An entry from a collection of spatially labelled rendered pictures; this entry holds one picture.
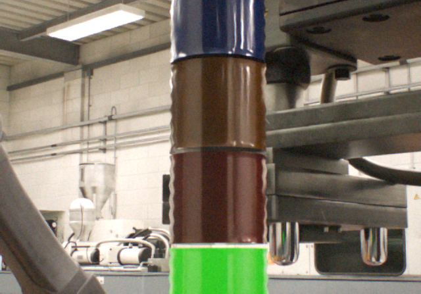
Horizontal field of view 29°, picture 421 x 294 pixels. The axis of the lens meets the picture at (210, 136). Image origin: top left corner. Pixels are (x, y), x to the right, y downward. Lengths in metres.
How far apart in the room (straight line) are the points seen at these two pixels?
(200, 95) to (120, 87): 10.81
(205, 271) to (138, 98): 10.49
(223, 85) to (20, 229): 0.62
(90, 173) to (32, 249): 8.21
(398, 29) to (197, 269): 0.30
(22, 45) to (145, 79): 1.87
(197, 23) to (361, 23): 0.24
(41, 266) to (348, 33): 0.49
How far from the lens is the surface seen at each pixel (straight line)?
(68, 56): 11.92
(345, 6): 0.52
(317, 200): 0.55
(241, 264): 0.29
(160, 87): 10.47
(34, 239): 0.91
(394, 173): 0.65
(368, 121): 0.52
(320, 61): 0.60
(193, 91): 0.30
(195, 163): 0.29
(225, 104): 0.30
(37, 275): 0.91
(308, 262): 6.20
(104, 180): 9.10
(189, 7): 0.31
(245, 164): 0.30
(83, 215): 8.71
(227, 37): 0.30
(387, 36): 0.56
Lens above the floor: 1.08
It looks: 9 degrees up
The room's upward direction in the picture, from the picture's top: straight up
